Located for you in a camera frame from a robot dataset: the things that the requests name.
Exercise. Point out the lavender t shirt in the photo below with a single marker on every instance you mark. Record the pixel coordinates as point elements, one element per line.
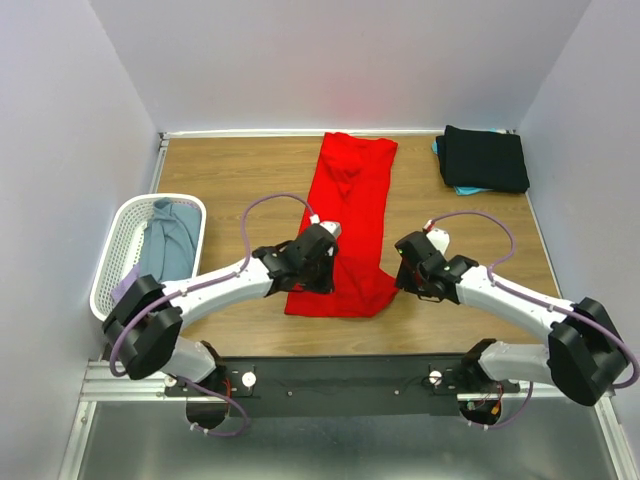
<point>118,292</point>

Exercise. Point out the grey blue t shirt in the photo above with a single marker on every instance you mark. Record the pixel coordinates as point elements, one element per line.
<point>170,241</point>

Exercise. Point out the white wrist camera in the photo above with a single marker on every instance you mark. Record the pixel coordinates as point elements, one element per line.
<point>439,238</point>
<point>332,227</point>

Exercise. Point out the black folded t shirt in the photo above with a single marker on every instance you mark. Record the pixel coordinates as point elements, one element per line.
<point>516,180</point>

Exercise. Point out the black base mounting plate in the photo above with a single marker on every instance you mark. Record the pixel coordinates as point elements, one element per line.
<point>369,385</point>

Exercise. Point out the red t shirt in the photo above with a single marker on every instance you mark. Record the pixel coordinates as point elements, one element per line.
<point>350,185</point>

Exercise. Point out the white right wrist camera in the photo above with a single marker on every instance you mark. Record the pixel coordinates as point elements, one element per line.
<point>439,238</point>

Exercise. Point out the white laundry basket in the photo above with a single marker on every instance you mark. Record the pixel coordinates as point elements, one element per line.
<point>125,241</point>

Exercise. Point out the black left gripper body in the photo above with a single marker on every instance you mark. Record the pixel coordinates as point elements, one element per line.
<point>317,279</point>

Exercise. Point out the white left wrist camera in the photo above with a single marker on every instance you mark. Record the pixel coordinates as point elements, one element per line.
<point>332,227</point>

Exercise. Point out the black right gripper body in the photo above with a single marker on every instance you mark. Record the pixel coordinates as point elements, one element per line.
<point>411,280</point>

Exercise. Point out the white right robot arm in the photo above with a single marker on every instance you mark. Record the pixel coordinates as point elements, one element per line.
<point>578,349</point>

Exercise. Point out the cyan folded t shirt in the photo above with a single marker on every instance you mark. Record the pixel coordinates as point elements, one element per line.
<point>467,190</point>

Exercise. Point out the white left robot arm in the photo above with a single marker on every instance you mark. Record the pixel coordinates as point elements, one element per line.
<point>144,328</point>

